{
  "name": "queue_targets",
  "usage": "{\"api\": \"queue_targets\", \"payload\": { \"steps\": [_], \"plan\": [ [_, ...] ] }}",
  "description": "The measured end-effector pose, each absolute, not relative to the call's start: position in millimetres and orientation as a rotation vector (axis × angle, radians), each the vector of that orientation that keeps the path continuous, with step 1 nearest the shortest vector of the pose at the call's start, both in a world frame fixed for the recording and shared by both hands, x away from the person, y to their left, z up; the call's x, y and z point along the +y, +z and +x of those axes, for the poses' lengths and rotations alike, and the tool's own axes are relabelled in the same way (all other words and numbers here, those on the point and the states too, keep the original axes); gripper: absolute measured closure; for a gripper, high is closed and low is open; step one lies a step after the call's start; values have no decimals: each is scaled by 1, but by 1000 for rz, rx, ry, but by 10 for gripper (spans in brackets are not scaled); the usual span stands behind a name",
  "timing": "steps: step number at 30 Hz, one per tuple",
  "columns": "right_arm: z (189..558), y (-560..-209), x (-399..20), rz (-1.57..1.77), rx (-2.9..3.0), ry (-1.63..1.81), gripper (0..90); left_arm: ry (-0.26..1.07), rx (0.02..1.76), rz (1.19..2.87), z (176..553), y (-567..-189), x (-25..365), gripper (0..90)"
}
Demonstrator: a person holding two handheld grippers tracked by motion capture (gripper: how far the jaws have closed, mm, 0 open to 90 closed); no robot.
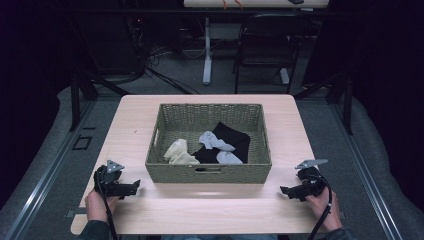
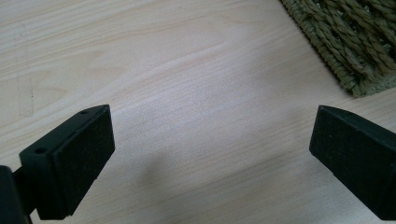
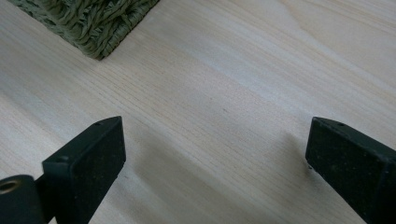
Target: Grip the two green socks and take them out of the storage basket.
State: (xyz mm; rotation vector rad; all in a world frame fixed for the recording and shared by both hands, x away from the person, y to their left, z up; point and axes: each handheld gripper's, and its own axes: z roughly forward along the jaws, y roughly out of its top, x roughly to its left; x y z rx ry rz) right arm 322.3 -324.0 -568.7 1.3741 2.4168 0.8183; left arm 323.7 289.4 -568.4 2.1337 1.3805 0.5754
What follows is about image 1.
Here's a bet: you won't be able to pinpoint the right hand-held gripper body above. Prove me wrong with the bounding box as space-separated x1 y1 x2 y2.
294 158 330 198

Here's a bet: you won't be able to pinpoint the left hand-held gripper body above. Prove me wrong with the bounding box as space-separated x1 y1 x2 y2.
93 159 126 198

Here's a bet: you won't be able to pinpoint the person's right hand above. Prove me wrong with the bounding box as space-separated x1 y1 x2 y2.
304 191 344 233

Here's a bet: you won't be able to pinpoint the person's left hand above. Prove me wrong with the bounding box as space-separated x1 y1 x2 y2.
84 189 120 223

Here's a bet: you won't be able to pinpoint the cream sock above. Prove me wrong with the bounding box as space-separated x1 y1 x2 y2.
163 138 189 160
168 151 201 165

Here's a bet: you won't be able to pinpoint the light blue sock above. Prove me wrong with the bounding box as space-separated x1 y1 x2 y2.
198 130 236 153
216 150 244 165

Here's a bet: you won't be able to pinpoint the black cloth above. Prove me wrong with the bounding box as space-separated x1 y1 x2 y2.
192 121 252 165

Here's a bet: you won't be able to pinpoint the green woven basket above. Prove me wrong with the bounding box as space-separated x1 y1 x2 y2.
145 103 273 185

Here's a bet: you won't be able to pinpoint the black metal stand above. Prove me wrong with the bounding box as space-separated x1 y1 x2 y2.
293 71 354 136
69 68 131 132

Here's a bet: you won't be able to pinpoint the black folding chair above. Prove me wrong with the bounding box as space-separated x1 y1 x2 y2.
232 13 314 95

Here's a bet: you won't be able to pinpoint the white desk leg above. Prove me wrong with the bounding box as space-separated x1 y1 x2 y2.
202 17 213 86

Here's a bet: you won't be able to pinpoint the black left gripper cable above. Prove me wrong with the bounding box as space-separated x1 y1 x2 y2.
94 168 119 240

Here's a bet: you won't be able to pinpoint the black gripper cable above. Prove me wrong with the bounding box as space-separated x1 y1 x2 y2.
306 174 334 240
94 168 119 240

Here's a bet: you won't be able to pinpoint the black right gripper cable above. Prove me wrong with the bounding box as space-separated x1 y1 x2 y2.
306 174 334 240

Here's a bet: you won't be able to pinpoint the black floor socket frame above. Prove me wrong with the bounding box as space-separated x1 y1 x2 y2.
71 134 94 152

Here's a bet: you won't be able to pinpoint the black floor cables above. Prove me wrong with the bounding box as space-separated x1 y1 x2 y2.
126 19 201 95

